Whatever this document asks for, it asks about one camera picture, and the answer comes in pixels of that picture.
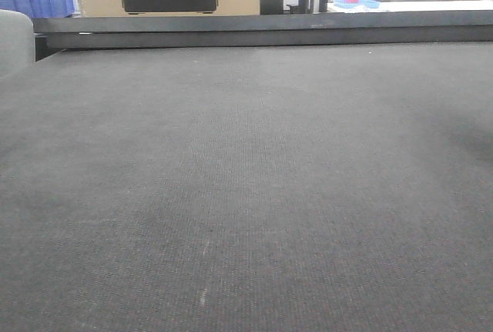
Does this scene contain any dark grey conveyor belt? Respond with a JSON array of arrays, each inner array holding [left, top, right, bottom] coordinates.
[[1, 42, 492, 331]]

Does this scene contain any light blue tray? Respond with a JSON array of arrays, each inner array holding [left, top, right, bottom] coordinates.
[[327, 0, 381, 12]]

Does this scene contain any white table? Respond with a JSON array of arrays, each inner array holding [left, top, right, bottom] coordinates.
[[327, 0, 492, 13]]

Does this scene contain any grey chair back left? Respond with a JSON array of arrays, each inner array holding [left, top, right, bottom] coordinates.
[[1, 9, 35, 77]]

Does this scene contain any black conveyor side rail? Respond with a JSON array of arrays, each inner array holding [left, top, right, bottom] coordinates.
[[33, 10, 492, 55]]

